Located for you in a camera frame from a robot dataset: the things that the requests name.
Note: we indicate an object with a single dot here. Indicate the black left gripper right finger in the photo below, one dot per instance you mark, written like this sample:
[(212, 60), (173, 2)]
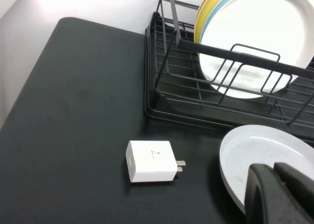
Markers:
[(299, 184)]

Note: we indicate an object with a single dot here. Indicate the cream white round plate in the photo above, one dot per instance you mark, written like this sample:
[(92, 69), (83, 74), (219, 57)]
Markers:
[(255, 27)]

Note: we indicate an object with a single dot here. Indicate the white usb wall charger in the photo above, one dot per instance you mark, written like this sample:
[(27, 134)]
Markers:
[(152, 162)]

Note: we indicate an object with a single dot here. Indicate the yellow round plate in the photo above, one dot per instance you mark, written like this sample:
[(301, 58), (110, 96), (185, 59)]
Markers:
[(208, 10)]

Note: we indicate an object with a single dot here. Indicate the light blue round plate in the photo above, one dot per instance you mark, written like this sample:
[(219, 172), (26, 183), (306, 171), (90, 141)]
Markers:
[(205, 27)]

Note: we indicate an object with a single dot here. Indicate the grey round plate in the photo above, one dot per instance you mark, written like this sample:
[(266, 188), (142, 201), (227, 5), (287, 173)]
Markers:
[(247, 145)]

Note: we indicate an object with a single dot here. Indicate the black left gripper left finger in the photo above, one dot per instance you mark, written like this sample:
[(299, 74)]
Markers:
[(265, 202)]

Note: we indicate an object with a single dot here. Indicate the black rack drip tray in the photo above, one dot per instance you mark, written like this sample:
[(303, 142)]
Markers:
[(176, 111)]

